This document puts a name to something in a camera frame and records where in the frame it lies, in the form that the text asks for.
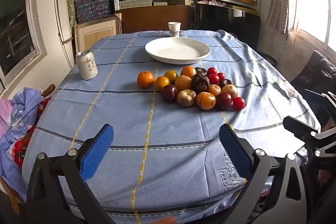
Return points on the large yellow orange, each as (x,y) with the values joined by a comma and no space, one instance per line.
(183,83)

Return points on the brown wooden board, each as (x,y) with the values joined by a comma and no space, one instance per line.
(147,19)

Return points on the bright window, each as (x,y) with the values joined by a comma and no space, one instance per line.
(312,3)

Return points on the round orange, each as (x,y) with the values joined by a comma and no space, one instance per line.
(188,71)

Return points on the white paper cup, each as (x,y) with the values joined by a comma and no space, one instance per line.
(174,29)

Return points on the blue floral cloth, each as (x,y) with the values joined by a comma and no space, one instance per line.
(18,113)

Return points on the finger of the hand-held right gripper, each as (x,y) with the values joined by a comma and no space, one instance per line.
(329,102)
(296,125)

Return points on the black jacket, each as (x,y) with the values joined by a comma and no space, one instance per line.
(315,71)

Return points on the yellow green tangerine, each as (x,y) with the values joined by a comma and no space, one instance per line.
(171,75)

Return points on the green marbled plank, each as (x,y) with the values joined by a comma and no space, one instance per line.
(70,8)

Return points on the light wooden picture frame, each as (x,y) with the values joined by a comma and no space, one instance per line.
(81,35)

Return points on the tan round pear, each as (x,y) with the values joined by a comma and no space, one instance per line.
(186,98)

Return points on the dark red plum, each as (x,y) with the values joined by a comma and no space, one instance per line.
(223,101)

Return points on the deep orange tangerine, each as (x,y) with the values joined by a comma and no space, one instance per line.
(145,79)

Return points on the white round plate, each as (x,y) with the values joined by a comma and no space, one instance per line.
(178,52)

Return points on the pink cloth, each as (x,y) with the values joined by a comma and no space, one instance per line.
(4,116)

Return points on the white leaning pipes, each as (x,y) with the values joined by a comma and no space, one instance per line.
(58,16)

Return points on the red patterned cloth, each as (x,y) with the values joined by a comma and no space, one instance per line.
(19,146)

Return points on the large dark mangosteen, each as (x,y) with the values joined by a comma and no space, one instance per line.
(200,83)

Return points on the blue patterned storage box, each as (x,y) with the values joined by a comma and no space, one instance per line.
(102,6)
(82,10)

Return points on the black panel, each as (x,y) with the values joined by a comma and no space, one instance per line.
(223,19)

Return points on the dark purple plum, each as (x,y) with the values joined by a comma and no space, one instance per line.
(169,93)

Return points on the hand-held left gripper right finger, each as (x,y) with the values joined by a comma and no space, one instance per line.
(236,153)

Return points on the small orange tangerine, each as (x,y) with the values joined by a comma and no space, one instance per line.
(162,83)

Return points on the white framed dark window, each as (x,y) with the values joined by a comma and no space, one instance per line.
(15,16)

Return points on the blue checked tablecloth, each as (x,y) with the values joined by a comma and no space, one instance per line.
(105,108)

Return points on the white drink can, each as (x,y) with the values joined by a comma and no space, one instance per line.
(88,66)

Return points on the black round stool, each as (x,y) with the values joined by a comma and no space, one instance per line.
(267,57)

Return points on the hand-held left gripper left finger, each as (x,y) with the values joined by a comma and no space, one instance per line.
(97,153)

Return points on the red cherry tomato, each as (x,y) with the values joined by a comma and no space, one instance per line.
(239,103)
(212,71)
(214,79)
(221,76)

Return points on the small dark mangosteen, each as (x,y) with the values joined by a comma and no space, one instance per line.
(225,82)
(201,71)

